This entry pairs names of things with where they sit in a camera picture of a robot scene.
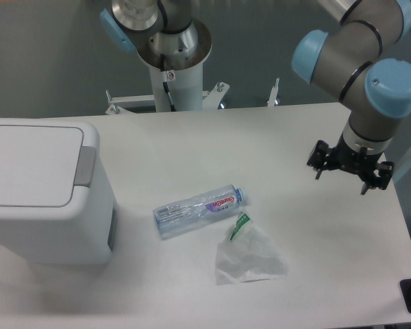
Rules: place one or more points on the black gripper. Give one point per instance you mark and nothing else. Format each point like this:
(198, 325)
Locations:
(356, 161)

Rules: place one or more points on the white plastic trash can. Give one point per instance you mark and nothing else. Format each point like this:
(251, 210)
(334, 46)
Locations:
(57, 205)

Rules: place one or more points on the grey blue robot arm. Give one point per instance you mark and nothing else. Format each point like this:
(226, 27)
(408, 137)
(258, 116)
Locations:
(347, 65)

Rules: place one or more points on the crumpled clear plastic bag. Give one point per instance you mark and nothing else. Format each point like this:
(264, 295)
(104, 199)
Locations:
(247, 254)

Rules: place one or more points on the clear plastic water bottle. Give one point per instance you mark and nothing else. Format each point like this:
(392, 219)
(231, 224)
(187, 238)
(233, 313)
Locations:
(201, 210)

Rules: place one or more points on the white metal base frame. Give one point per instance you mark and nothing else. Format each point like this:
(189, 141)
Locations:
(172, 96)

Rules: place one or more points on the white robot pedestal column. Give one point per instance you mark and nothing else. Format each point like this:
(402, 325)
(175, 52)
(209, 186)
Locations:
(178, 57)

